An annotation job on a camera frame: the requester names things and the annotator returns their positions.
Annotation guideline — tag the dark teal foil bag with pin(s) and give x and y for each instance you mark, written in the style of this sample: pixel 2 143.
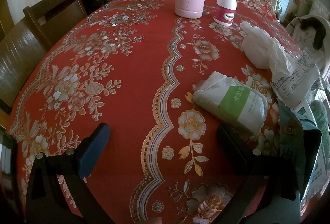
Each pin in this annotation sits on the dark teal foil bag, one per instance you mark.
pixel 291 136

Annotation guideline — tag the white pill bottle pink label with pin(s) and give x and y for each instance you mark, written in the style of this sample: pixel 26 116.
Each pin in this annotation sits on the white pill bottle pink label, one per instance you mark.
pixel 226 4

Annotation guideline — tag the white fleece coat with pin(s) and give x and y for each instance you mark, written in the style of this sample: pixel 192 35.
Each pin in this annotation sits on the white fleece coat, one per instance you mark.
pixel 296 33

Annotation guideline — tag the wooden chair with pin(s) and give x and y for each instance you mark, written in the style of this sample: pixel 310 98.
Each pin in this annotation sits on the wooden chair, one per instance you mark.
pixel 20 58
pixel 64 7

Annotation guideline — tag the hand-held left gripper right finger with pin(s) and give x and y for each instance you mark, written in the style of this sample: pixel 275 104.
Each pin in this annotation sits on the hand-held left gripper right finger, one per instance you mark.
pixel 232 141

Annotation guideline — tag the red floral tablecloth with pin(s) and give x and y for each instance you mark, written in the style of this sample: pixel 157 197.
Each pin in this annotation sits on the red floral tablecloth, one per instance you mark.
pixel 129 71

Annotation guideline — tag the white tissue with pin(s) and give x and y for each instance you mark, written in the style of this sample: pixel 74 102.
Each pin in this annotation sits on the white tissue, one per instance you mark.
pixel 260 51

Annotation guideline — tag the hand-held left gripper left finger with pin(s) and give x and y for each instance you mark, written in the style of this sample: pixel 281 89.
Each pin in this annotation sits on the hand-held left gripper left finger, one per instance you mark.
pixel 95 151

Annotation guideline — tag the black garment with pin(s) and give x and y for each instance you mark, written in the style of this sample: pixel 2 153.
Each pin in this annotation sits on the black garment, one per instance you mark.
pixel 317 30

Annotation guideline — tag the tissue packet green label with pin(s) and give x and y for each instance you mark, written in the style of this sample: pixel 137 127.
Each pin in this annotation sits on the tissue packet green label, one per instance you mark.
pixel 232 102

